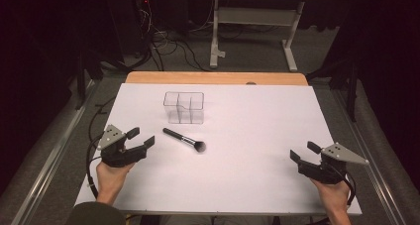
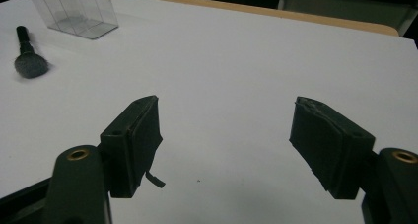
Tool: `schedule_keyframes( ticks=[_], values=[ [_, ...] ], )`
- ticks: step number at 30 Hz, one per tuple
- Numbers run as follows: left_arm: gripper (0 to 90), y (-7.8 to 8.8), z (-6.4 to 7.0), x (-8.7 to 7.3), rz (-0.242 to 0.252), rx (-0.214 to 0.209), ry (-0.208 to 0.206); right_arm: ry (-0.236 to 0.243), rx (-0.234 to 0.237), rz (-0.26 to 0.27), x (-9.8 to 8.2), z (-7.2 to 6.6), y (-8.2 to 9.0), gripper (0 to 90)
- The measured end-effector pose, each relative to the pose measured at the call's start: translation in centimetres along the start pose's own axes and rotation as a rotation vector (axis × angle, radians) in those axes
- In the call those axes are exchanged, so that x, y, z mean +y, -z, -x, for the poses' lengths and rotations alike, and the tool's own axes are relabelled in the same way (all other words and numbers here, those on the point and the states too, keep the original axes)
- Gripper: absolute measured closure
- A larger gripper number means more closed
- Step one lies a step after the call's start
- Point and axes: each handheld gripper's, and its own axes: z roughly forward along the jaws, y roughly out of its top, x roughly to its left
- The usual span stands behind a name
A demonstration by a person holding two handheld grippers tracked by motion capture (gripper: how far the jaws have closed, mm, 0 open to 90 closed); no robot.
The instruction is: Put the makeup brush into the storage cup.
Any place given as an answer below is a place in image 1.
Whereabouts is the black floor cable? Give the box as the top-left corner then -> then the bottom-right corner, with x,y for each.
87,96 -> 117,144

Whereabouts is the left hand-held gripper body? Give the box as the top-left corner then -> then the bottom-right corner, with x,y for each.
97,124 -> 149,169

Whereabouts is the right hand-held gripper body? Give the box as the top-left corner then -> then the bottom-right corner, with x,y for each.
298,142 -> 370,185

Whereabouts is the clear plastic organizer box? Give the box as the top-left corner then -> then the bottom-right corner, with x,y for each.
162,91 -> 205,125

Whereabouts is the person's left hand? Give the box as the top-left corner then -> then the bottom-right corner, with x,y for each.
95,161 -> 137,205

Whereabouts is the aluminium floor rail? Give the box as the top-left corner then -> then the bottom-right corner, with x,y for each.
331,88 -> 409,225
11,79 -> 100,225

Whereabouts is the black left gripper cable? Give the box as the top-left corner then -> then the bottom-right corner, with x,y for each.
85,134 -> 104,199

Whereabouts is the white metal desk frame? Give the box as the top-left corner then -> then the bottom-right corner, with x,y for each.
209,0 -> 306,72

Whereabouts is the tangle of floor cables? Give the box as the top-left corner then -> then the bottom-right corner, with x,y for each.
137,0 -> 212,72

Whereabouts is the person's right hand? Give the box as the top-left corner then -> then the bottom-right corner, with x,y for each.
310,178 -> 352,216

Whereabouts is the black metal stand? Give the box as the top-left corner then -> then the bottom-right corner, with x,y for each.
306,58 -> 361,123
74,49 -> 104,111

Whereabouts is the black makeup brush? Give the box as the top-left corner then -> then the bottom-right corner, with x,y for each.
162,127 -> 207,154

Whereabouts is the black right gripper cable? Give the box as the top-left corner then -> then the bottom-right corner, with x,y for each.
330,165 -> 358,206

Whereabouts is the white table cover sheet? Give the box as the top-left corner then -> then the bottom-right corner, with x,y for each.
73,82 -> 364,216

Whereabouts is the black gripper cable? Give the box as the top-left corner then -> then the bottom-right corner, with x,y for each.
85,134 -> 104,199
330,165 -> 358,206

